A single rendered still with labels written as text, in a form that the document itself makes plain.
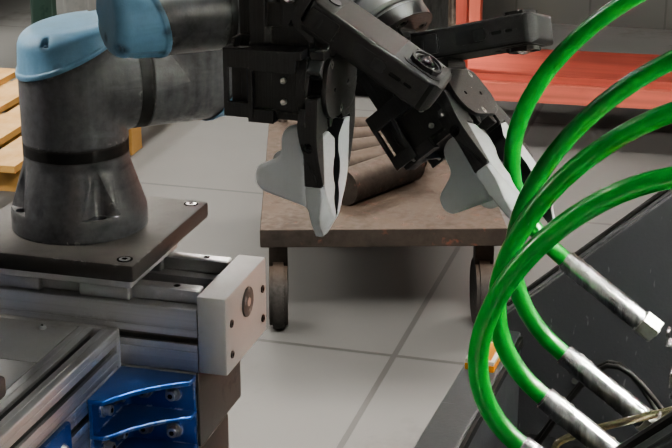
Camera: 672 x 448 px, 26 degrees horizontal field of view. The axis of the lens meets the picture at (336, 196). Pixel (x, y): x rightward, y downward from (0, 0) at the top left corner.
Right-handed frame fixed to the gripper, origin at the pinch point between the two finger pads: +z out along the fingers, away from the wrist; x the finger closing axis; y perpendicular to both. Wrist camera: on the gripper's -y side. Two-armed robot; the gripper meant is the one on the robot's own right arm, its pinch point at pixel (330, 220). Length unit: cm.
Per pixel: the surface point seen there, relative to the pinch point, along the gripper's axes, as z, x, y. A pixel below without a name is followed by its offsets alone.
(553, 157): -5.7, -3.4, -16.4
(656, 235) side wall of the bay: 13.5, -43.0, -20.3
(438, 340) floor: 121, -247, 55
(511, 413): 34, -39, -7
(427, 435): 25.9, -16.4, -3.7
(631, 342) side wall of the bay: 26, -43, -19
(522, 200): -2.1, -3.4, -14.2
